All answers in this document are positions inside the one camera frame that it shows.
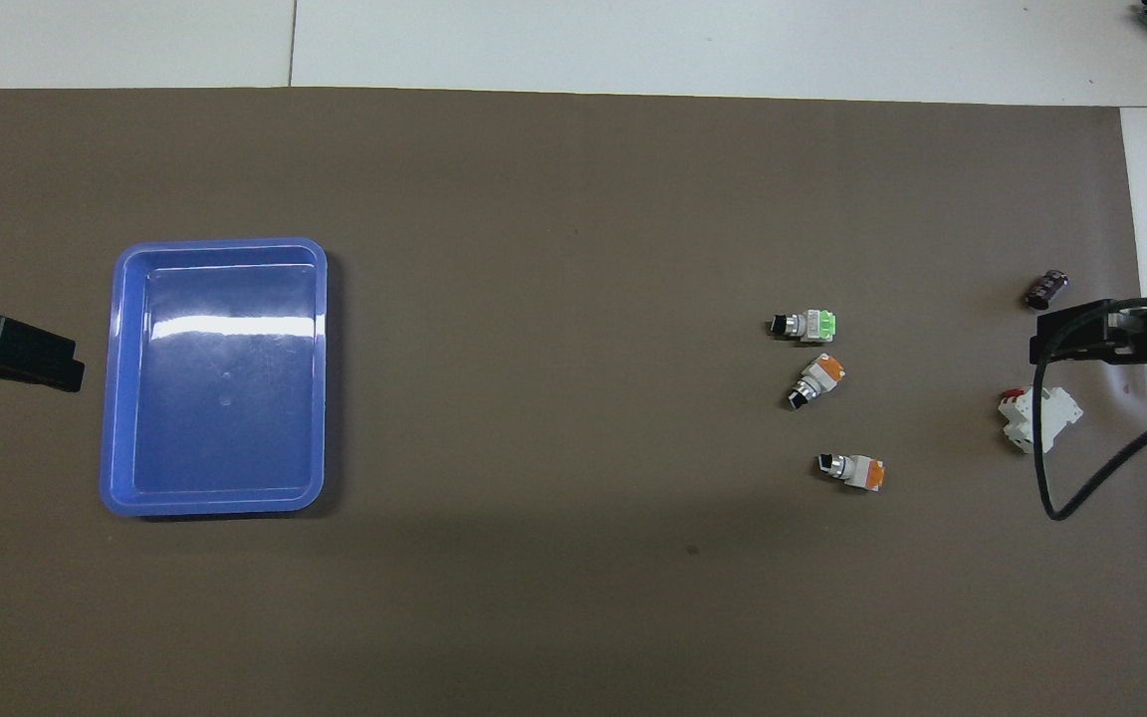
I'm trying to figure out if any orange-backed selector switch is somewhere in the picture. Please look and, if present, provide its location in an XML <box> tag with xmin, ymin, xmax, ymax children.
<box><xmin>815</xmin><ymin>452</ymin><xmax>886</xmax><ymax>494</ymax></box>
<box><xmin>787</xmin><ymin>354</ymin><xmax>847</xmax><ymax>412</ymax></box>

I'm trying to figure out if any black cable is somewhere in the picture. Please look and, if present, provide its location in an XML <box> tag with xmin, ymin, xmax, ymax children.
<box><xmin>1033</xmin><ymin>295</ymin><xmax>1147</xmax><ymax>522</ymax></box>

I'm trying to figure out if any blue plastic tray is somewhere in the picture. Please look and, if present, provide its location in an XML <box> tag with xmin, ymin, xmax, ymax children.
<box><xmin>99</xmin><ymin>237</ymin><xmax>329</xmax><ymax>518</ymax></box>

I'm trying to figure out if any dark cylindrical capacitor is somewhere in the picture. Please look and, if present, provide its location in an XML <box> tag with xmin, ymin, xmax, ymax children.
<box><xmin>1025</xmin><ymin>268</ymin><xmax>1072</xmax><ymax>312</ymax></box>

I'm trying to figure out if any white circuit breaker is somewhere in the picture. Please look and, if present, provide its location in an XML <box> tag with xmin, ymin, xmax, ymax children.
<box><xmin>997</xmin><ymin>385</ymin><xmax>1084</xmax><ymax>456</ymax></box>

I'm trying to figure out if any green-backed selector switch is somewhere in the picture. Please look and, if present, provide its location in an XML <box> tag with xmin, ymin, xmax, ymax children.
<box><xmin>768</xmin><ymin>310</ymin><xmax>839</xmax><ymax>342</ymax></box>

